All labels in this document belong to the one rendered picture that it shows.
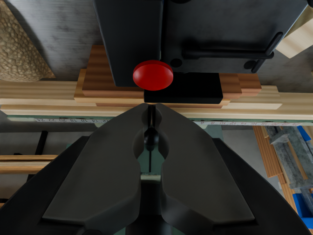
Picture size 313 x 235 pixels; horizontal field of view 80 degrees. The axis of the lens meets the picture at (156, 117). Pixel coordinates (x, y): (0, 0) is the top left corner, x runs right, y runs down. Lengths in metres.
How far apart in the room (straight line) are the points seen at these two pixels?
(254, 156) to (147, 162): 2.71
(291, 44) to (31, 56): 0.34
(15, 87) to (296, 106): 0.50
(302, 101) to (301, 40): 0.18
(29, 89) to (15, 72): 0.06
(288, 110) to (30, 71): 0.43
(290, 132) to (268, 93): 0.77
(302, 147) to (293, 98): 0.69
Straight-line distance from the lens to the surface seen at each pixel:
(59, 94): 0.36
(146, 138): 0.19
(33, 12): 0.29
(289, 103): 0.43
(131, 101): 0.29
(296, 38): 0.28
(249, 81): 0.32
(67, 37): 0.30
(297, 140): 1.13
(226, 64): 0.17
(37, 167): 2.59
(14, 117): 0.43
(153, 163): 0.24
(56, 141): 3.14
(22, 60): 0.33
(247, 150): 2.91
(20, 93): 0.39
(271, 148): 2.05
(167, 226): 0.26
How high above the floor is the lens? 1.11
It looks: 28 degrees down
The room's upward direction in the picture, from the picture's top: 180 degrees counter-clockwise
